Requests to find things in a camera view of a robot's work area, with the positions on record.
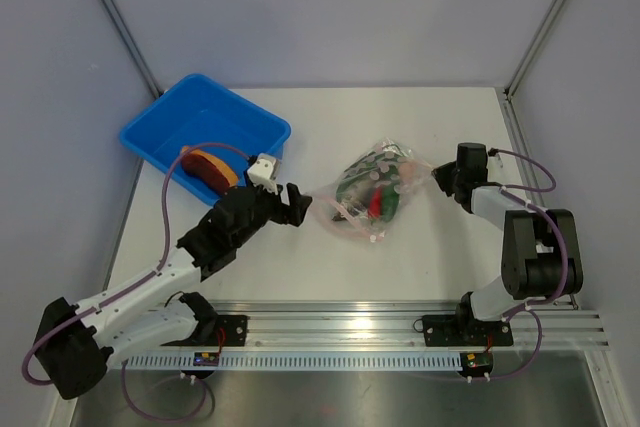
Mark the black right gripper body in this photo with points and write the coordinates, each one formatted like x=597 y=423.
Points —
x=448 y=176

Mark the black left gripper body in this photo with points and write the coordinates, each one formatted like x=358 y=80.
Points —
x=268 y=206

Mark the clear zip top bag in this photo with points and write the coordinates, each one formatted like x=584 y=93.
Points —
x=416 y=172

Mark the orange red fake papaya slice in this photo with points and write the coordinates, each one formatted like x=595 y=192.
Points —
x=210 y=170

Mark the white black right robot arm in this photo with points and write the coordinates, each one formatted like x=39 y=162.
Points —
x=540 y=256

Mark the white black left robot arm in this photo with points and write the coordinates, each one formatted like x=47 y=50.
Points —
x=76 y=344

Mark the grey fake fish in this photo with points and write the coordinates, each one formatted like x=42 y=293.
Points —
x=349 y=208

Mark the red fake pepper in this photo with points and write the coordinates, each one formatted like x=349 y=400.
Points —
x=375 y=204

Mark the green fake cucumber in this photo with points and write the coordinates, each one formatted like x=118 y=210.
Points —
x=378 y=168

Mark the blue plastic bin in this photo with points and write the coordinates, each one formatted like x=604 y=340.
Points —
x=198 y=110

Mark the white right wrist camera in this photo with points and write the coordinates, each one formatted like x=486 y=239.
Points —
x=495 y=166

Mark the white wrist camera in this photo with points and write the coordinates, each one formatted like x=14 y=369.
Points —
x=263 y=171
x=495 y=166

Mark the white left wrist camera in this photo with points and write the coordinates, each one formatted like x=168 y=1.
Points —
x=263 y=171

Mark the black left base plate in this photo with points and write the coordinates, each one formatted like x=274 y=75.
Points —
x=225 y=330

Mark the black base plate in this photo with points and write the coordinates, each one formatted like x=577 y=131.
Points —
x=225 y=330
x=449 y=331

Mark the aluminium mounting rail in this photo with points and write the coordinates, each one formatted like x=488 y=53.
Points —
x=388 y=325

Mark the slotted white cable duct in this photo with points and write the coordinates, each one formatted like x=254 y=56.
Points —
x=200 y=361

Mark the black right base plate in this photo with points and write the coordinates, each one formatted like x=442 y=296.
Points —
x=449 y=331

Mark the aluminium frame post left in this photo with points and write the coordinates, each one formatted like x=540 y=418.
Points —
x=131 y=46

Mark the aluminium frame post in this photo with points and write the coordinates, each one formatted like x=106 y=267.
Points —
x=131 y=46
x=534 y=48

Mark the aluminium frame post right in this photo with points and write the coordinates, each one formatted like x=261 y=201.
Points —
x=534 y=48

